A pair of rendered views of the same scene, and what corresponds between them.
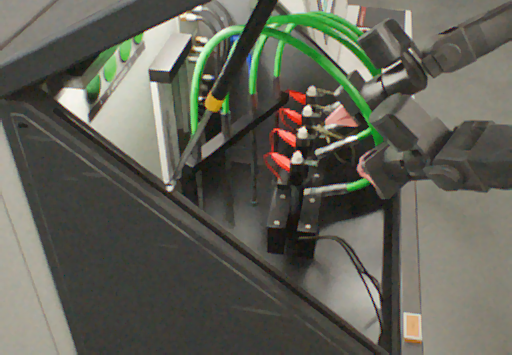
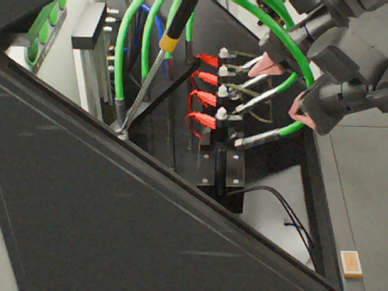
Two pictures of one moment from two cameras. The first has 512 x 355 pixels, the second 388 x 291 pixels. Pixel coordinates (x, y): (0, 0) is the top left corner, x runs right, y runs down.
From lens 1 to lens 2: 0.12 m
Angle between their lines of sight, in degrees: 3
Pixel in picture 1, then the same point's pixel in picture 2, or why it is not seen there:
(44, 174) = not seen: outside the picture
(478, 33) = not seen: outside the picture
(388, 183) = (326, 119)
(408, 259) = (335, 203)
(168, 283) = (122, 234)
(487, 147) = not seen: outside the picture
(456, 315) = (366, 270)
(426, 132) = (366, 60)
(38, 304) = not seen: outside the picture
